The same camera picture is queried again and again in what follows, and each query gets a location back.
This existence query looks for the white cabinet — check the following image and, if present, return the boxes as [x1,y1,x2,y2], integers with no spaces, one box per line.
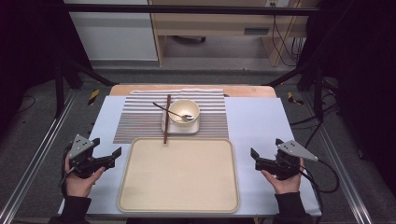
[63,0,159,62]

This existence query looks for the brown chopsticks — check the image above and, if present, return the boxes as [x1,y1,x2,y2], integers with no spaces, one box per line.
[163,93,173,146]

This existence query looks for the metal spoon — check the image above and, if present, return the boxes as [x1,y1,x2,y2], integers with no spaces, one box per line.
[151,101,194,122]

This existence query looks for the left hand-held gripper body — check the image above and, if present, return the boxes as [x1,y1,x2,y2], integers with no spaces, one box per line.
[67,133,108,180]

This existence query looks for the black curtain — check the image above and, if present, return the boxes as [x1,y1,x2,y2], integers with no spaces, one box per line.
[297,0,396,190]
[0,0,92,132]

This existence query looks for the black floor cable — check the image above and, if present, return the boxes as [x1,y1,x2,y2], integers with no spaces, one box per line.
[289,101,341,151]
[16,93,37,114]

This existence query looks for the wooden table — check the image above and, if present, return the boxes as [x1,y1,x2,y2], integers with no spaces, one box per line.
[108,83,277,99]

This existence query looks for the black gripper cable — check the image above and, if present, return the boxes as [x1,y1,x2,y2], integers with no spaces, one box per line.
[298,159,341,224]

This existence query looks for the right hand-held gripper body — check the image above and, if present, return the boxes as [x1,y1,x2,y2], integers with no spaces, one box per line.
[266,139,319,182]

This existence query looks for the aluminium rail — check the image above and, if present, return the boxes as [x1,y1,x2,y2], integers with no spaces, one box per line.
[0,89,79,224]
[312,122,374,224]

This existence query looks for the black metal stand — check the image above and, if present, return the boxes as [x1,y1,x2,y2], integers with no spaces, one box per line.
[53,57,117,119]
[263,60,325,123]

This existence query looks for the black frame crossbar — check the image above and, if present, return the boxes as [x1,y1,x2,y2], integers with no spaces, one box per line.
[63,3,320,17]

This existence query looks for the person's left hand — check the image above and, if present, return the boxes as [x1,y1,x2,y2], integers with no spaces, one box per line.
[64,152,106,199]

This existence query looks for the cream bowl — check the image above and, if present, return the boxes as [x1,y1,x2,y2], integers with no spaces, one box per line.
[167,98,201,127]

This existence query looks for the beige plastic tray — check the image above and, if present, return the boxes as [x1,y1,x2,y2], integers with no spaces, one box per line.
[117,137,241,215]

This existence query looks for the striped placemat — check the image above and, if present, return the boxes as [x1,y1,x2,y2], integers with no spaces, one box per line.
[112,88,230,145]

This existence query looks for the black desk cables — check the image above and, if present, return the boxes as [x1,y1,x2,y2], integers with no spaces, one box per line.
[271,13,308,67]

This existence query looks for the yellow black tape marker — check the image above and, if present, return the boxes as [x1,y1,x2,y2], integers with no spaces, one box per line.
[87,89,101,106]
[287,91,305,105]

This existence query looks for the dark green desk handle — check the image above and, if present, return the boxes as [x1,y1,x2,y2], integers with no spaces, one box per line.
[243,27,271,35]

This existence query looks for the person's right hand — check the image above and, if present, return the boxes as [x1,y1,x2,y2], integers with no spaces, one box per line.
[261,158,305,196]

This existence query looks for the wooden desk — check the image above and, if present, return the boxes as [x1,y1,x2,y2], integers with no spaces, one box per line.
[148,0,322,67]

